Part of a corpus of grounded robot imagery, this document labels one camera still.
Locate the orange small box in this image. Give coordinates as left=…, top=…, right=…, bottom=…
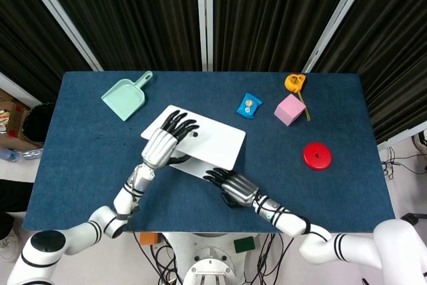
left=139, top=232, right=158, bottom=245

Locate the red round disc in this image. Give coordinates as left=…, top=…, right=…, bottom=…
left=302, top=142, right=334, bottom=171

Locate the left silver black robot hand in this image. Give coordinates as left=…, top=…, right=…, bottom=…
left=140, top=110, right=200, bottom=170

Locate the pink cube block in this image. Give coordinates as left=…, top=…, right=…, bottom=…
left=274, top=93, right=307, bottom=127

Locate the blue tablecloth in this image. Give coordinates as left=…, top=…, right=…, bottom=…
left=22, top=71, right=396, bottom=234

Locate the green small box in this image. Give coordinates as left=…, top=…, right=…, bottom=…
left=233, top=236, right=256, bottom=254

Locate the clear plastic bottle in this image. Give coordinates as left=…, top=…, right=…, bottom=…
left=0, top=148, right=44, bottom=163

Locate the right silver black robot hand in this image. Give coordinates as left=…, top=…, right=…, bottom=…
left=202, top=167, right=260, bottom=208

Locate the black cable bundle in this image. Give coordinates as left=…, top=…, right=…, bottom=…
left=242, top=232, right=296, bottom=285
left=128, top=223, right=185, bottom=285

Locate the white rectangular board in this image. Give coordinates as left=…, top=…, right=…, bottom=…
left=139, top=104, right=247, bottom=180

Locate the cardboard box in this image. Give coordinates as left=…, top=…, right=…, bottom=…
left=0, top=88, right=44, bottom=151

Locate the black floor object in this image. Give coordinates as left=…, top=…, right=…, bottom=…
left=0, top=180, right=35, bottom=242

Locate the black trash bin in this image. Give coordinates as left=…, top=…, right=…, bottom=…
left=22, top=102, right=56, bottom=144

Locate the yellow tape measure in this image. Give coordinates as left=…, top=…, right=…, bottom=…
left=284, top=73, right=312, bottom=121

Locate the black floor cable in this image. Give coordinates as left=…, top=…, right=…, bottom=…
left=380, top=146, right=427, bottom=181

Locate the mint green dustpan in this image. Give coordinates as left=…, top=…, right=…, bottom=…
left=100, top=70, right=154, bottom=122

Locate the white frame post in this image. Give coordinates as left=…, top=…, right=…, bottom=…
left=195, top=0, right=214, bottom=72
left=16, top=0, right=103, bottom=72
left=302, top=0, right=381, bottom=73

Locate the blue snack packet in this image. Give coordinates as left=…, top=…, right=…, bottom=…
left=236, top=92, right=264, bottom=119

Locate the white robot torso base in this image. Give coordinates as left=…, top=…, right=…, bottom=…
left=163, top=232, right=268, bottom=285

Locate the black curtain panel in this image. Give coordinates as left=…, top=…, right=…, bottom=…
left=35, top=0, right=203, bottom=72
left=211, top=0, right=362, bottom=73
left=0, top=0, right=95, bottom=103
left=313, top=0, right=427, bottom=144

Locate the white frame bar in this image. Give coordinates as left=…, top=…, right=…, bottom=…
left=378, top=127, right=427, bottom=150
left=0, top=71, right=43, bottom=108

